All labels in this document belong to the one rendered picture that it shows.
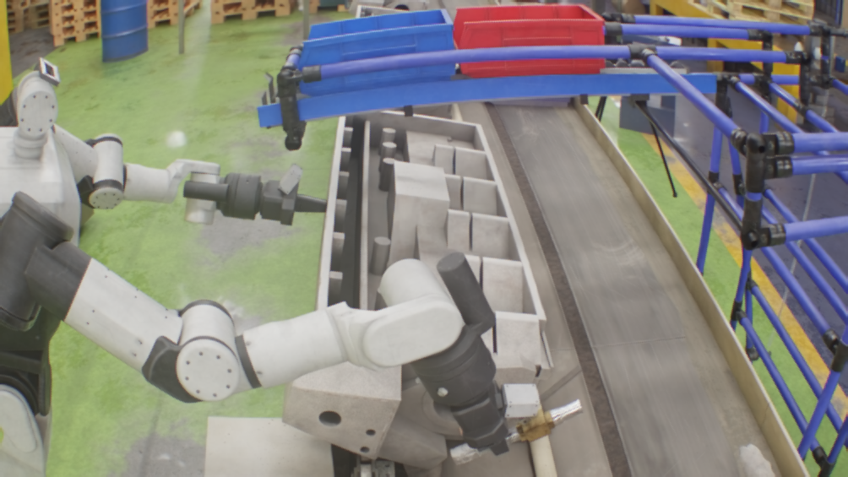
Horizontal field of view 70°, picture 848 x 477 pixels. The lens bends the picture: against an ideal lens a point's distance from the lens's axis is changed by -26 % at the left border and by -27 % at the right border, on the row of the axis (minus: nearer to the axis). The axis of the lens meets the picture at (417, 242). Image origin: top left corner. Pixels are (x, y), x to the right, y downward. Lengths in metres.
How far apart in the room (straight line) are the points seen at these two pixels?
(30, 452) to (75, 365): 1.67
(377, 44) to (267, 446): 0.75
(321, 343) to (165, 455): 1.62
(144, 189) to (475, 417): 0.79
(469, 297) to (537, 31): 0.72
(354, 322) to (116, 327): 0.28
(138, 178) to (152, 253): 2.15
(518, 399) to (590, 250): 0.97
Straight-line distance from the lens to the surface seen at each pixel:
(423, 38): 1.48
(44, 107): 1.00
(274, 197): 1.51
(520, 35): 1.50
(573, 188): 2.23
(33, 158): 1.06
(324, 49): 1.48
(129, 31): 7.83
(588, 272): 1.82
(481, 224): 1.56
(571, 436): 1.35
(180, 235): 3.72
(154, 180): 1.48
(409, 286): 0.90
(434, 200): 1.60
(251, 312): 3.06
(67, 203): 1.00
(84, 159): 1.38
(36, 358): 1.18
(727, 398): 1.50
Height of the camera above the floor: 1.65
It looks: 28 degrees down
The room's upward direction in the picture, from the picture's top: straight up
